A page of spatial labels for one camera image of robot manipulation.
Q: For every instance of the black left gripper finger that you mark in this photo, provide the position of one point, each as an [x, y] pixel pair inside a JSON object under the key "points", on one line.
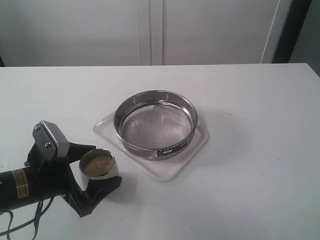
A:
{"points": [[77, 151], [97, 190]]}

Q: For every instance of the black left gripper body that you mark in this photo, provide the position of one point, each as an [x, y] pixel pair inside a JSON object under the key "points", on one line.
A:
{"points": [[49, 179]]}

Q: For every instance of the yellow and white grain mix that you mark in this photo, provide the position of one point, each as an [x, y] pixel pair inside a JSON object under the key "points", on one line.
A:
{"points": [[98, 166]]}

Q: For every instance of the stainless steel cup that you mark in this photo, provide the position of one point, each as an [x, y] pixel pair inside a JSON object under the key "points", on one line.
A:
{"points": [[112, 172]]}

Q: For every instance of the round stainless steel sieve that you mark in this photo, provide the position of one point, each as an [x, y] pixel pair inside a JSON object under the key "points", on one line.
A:
{"points": [[155, 124]]}

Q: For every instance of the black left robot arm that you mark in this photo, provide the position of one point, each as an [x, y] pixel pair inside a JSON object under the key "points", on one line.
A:
{"points": [[14, 190]]}

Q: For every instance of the white square plastic tray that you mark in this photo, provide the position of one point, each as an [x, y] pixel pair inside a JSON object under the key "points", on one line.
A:
{"points": [[161, 170]]}

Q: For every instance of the white cabinet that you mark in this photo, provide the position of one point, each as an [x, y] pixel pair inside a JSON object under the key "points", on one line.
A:
{"points": [[139, 32]]}

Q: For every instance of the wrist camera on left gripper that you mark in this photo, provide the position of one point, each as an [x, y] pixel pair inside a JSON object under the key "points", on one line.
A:
{"points": [[50, 140]]}

